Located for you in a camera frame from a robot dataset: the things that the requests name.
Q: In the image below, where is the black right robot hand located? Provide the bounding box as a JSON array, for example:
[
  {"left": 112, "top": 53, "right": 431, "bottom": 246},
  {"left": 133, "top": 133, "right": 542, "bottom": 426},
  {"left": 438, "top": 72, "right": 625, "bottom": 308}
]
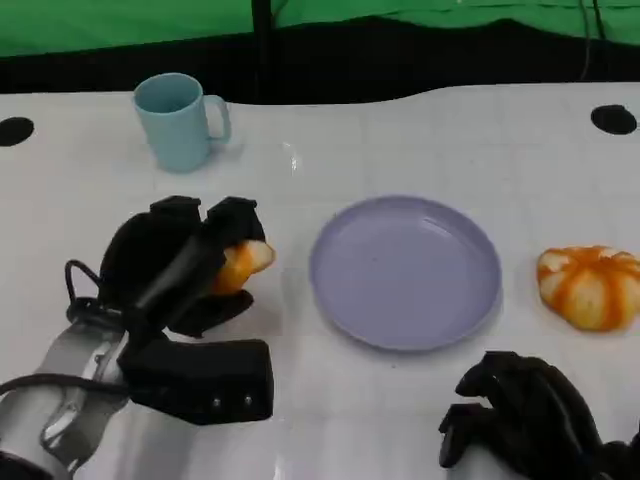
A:
[{"left": 438, "top": 350, "right": 607, "bottom": 480}]

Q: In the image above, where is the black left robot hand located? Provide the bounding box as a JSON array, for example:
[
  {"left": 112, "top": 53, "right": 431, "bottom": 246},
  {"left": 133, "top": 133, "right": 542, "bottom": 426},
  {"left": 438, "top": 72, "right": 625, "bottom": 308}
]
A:
[{"left": 98, "top": 195, "right": 268, "bottom": 341}]

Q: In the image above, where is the pale green mug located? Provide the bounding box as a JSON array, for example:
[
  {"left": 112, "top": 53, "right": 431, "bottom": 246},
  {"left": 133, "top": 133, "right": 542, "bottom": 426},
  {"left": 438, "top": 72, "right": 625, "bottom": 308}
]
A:
[{"left": 131, "top": 72, "right": 233, "bottom": 175}]

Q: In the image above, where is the lilac plate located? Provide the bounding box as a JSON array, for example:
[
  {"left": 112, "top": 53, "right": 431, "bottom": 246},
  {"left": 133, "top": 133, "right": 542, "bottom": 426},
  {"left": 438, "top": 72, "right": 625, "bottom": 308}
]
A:
[{"left": 308, "top": 195, "right": 503, "bottom": 353}]

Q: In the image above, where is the black vertical pole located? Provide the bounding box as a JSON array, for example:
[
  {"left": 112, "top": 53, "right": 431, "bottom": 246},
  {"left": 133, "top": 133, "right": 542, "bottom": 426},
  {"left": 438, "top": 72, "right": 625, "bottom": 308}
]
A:
[{"left": 251, "top": 0, "right": 277, "bottom": 104}]

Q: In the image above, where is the green cloth backdrop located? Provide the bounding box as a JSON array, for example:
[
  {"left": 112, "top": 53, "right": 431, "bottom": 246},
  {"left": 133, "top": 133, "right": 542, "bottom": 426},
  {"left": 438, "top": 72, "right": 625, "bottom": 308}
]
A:
[{"left": 0, "top": 0, "right": 640, "bottom": 60}]

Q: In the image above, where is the black cloth skirt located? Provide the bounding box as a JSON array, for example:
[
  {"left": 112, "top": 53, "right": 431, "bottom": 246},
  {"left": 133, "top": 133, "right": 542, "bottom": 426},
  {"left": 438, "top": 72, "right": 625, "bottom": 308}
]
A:
[{"left": 0, "top": 15, "right": 640, "bottom": 106}]

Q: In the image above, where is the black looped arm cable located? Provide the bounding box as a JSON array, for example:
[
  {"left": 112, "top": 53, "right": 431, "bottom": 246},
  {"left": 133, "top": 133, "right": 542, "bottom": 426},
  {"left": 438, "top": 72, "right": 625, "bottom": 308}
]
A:
[{"left": 63, "top": 259, "right": 126, "bottom": 322}]

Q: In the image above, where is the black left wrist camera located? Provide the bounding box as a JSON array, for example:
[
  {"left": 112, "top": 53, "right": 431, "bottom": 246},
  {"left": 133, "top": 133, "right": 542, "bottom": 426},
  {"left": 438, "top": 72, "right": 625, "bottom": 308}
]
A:
[{"left": 116, "top": 338, "right": 276, "bottom": 427}]

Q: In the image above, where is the black straight arm cable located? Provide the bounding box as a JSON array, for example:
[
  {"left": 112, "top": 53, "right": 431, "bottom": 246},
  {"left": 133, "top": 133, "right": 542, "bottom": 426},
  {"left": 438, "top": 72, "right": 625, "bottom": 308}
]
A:
[{"left": 0, "top": 372, "right": 132, "bottom": 402}]

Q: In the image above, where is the black table cable grommet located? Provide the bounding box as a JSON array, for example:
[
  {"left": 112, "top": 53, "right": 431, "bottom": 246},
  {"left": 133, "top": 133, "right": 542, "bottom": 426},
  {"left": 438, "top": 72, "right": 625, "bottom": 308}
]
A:
[
  {"left": 0, "top": 116, "right": 36, "bottom": 148},
  {"left": 590, "top": 104, "right": 639, "bottom": 136}
]

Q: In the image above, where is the thin black hanging cable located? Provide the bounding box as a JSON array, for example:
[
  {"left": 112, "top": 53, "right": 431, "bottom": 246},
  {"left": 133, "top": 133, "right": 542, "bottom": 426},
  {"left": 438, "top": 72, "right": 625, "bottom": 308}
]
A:
[{"left": 577, "top": 0, "right": 595, "bottom": 81}]

